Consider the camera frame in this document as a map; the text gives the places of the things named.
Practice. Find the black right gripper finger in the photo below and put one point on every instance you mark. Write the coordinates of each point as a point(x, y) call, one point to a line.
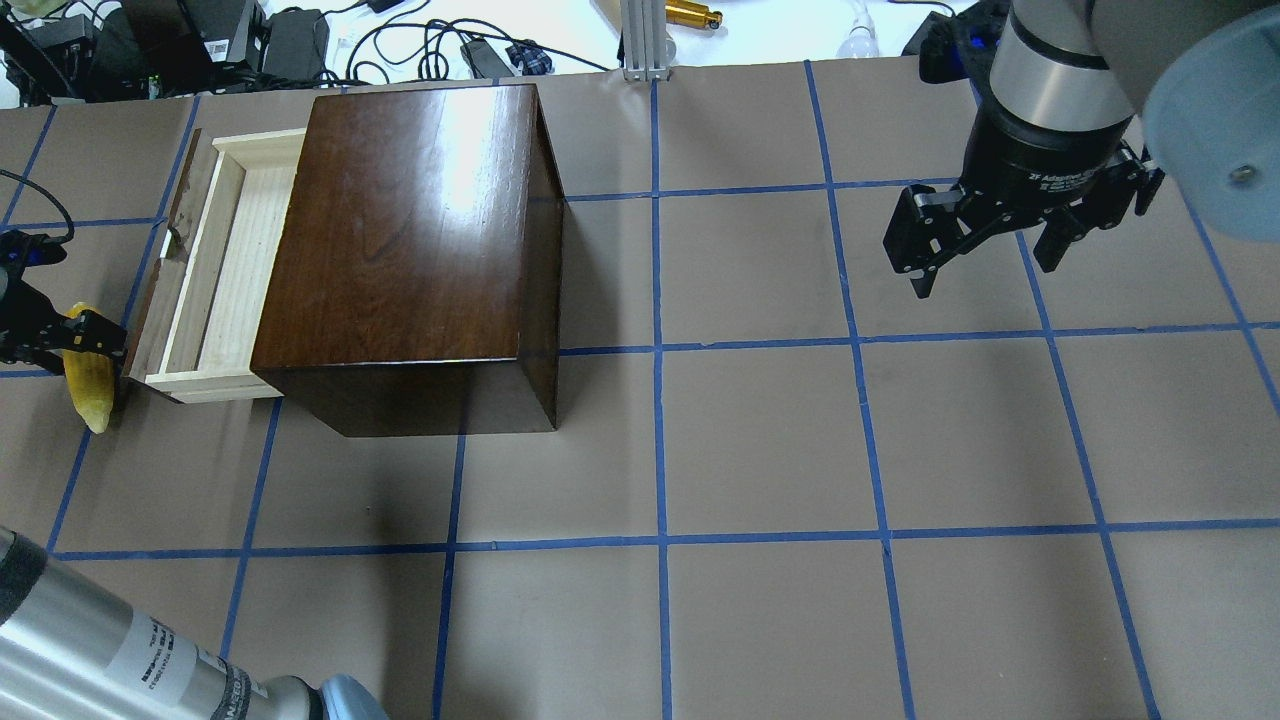
point(929, 228)
point(1129, 181)

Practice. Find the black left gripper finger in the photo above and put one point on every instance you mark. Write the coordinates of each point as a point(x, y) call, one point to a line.
point(85, 340)

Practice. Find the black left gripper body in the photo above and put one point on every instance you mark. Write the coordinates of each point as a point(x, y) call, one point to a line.
point(28, 322)

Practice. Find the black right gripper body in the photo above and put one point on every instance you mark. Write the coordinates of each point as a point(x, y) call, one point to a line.
point(1042, 155)

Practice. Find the wooden drawer with white handle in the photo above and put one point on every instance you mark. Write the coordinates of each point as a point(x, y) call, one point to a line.
point(193, 340)

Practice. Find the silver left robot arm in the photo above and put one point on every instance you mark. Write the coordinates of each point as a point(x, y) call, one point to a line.
point(74, 650)

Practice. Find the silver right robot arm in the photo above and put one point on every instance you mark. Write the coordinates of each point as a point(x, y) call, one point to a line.
point(1084, 108)

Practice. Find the yellow toy corn cob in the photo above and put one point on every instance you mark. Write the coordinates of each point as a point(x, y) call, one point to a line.
point(92, 393)

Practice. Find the dark wooden drawer cabinet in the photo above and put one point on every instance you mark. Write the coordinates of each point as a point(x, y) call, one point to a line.
point(416, 289)

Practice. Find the gold metal cylinder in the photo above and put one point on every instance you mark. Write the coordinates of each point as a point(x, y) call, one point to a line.
point(692, 15)

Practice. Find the black power adapter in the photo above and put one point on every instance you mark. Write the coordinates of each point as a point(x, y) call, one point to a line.
point(296, 41)

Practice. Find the aluminium extrusion post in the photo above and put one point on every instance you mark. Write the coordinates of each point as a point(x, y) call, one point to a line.
point(644, 41)

